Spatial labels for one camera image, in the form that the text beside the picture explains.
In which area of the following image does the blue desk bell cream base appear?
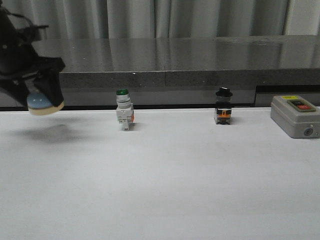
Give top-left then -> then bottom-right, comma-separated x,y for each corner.
26,91 -> 64,116

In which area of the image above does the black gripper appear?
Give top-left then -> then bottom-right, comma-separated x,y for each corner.
0,9 -> 65,108

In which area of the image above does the grey push button switch box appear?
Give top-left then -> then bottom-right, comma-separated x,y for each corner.
270,95 -> 320,139

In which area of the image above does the grey curtain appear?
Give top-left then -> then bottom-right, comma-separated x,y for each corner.
3,0 -> 320,39

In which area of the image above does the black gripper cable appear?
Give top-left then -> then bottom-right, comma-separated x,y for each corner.
0,6 -> 50,42

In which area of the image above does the black rotary selector switch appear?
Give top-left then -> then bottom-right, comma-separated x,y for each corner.
214,87 -> 233,125

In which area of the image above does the green push button switch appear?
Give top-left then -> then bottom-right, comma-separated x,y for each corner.
116,89 -> 135,131

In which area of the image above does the grey stone counter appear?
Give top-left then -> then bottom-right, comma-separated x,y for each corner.
33,35 -> 320,110

